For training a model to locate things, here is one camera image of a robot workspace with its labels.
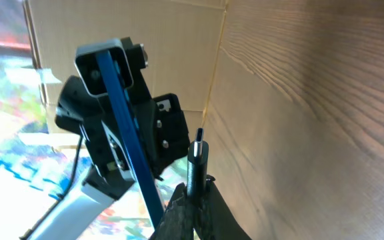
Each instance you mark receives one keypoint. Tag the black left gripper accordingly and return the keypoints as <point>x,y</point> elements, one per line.
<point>162,127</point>

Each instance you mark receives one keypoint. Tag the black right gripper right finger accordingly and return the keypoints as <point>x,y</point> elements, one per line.
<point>214,219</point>

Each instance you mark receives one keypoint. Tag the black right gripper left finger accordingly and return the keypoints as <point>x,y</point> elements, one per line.
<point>177,220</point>

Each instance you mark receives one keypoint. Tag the blue Galaxy smartphone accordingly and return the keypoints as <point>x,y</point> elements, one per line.
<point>133,149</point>

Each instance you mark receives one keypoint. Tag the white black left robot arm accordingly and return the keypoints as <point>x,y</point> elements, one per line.
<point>77,207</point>

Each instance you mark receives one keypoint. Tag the brown cardboard box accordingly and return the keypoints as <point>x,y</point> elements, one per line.
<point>180,39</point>

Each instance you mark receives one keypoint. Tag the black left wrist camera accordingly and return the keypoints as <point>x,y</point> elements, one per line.
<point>97,61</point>

